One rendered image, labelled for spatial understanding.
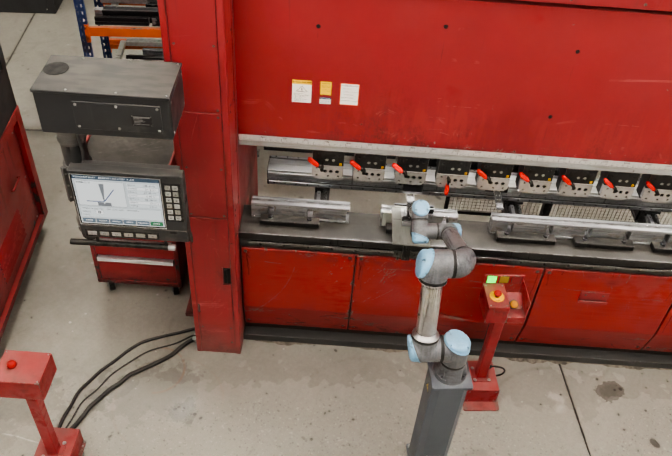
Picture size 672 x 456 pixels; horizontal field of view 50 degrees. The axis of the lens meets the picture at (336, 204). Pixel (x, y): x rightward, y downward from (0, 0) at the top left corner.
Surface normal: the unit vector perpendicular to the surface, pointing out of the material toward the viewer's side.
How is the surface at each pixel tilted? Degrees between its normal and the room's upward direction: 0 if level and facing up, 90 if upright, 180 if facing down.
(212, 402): 0
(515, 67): 90
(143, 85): 1
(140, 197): 90
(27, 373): 0
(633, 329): 90
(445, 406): 90
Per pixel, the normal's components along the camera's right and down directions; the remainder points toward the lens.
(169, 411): 0.06, -0.75
